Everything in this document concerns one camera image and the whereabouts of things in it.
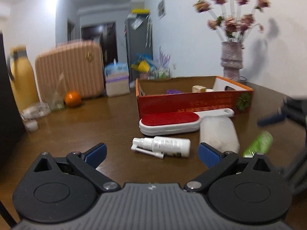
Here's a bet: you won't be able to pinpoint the yellow insulated bottle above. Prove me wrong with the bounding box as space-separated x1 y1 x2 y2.
9 45 40 112

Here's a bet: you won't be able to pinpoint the black paper bag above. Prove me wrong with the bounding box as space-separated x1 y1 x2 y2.
0 30 26 166

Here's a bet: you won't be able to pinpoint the white nozzle spray bottle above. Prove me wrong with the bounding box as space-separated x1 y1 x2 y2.
130 136 191 160

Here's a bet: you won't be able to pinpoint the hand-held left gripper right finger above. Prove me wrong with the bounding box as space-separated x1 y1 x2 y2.
184 142 279 193

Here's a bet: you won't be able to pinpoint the blue white tissue pack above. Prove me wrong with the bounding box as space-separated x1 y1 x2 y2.
104 61 131 98

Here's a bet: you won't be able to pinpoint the red cardboard box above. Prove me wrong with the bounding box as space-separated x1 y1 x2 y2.
135 75 255 122

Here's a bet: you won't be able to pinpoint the orange fruit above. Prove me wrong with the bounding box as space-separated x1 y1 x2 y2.
64 91 82 108

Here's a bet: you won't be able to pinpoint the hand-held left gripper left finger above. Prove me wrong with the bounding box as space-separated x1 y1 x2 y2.
31 143 120 193

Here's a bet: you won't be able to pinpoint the small white round cap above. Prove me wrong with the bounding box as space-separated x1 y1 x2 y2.
25 119 39 132

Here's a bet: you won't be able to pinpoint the pink ribbed suitcase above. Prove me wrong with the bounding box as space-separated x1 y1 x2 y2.
35 40 105 100

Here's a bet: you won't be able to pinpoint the clear plastic pouch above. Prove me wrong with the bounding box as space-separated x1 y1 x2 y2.
130 18 143 30

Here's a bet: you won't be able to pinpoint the pink ceramic vase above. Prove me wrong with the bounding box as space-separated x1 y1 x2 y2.
220 41 244 82

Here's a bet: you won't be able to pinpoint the folded umbrella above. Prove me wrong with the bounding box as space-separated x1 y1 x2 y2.
145 14 154 47

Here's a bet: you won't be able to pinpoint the translucent white square bottle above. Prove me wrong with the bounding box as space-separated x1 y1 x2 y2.
199 116 241 154

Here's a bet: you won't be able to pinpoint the dried pink roses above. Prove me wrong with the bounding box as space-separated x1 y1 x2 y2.
192 0 272 44

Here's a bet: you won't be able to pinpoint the grey refrigerator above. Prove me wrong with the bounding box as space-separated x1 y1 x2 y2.
124 14 154 82

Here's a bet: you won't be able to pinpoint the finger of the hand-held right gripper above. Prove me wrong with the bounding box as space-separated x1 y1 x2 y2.
257 111 289 127

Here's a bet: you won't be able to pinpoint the green spray bottle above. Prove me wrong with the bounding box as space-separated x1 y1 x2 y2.
242 131 274 158

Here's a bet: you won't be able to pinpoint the framed wall picture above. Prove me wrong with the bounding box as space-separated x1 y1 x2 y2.
157 0 167 19

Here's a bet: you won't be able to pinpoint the yellow watering can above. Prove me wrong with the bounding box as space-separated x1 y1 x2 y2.
130 61 151 74

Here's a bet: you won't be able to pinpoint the white red lint brush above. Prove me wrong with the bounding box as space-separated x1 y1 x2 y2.
139 108 235 136

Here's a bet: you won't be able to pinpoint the purple lavender bunch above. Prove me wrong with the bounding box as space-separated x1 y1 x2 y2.
156 46 171 69

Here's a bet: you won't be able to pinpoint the dark entrance door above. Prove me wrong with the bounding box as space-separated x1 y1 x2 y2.
81 22 118 66

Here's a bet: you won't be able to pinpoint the clear drinking glass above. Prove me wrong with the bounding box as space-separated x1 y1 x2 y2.
46 73 66 111

